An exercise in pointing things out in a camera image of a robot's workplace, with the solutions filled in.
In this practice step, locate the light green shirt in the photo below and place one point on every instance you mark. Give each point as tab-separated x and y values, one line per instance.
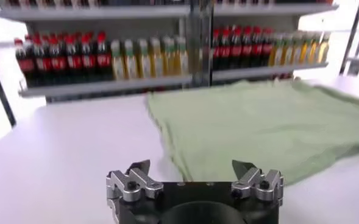
258	128

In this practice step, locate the yellow tea bottle green label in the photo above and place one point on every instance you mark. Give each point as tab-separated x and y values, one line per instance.
324	50
296	51
182	60
117	65
168	61
143	64
130	64
314	50
276	53
305	51
287	52
155	62

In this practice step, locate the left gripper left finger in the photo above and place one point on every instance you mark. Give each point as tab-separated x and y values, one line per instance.
136	182

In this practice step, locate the grey metal shelf unit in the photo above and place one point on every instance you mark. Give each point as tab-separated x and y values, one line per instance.
258	72
106	85

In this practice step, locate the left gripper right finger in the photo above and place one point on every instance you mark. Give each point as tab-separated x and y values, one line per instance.
255	182

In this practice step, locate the cola bottle red cap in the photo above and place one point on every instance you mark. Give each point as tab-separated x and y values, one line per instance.
58	63
236	50
104	60
247	49
216	51
25	65
88	61
267	48
41	64
257	48
226	51
74	62

